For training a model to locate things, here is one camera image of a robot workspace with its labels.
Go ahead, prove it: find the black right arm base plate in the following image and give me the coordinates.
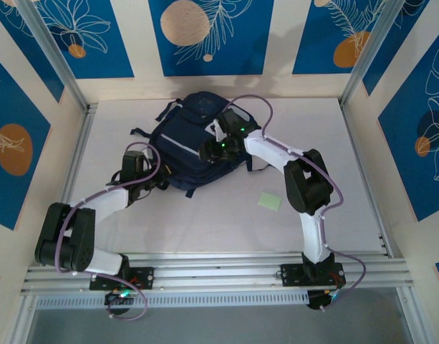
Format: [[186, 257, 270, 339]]
[[280, 263, 347, 287]]

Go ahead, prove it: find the green sticky note pad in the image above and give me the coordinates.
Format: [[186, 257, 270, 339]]
[[258, 192, 283, 211]]

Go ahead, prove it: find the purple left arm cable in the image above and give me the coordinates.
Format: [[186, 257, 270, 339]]
[[56, 142, 161, 321]]

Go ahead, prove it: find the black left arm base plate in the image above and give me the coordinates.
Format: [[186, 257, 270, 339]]
[[89, 267, 155, 290]]

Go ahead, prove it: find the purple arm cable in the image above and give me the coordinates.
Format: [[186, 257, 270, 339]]
[[221, 94, 367, 312], [56, 142, 161, 321]]

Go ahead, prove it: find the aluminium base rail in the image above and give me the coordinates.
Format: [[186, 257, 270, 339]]
[[20, 252, 413, 297]]

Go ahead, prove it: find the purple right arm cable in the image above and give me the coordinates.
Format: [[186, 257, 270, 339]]
[[221, 94, 367, 312]]

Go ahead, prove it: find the navy blue student backpack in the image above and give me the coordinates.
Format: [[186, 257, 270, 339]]
[[129, 92, 270, 200]]

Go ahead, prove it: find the aluminium table side rail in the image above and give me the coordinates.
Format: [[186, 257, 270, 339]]
[[42, 102, 98, 266], [337, 98, 394, 259]]

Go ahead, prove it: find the aluminium frame post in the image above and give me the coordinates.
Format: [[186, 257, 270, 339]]
[[340, 0, 401, 108], [16, 0, 90, 113]]

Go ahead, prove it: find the grey slotted cable duct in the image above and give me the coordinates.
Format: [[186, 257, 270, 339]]
[[35, 290, 310, 310]]

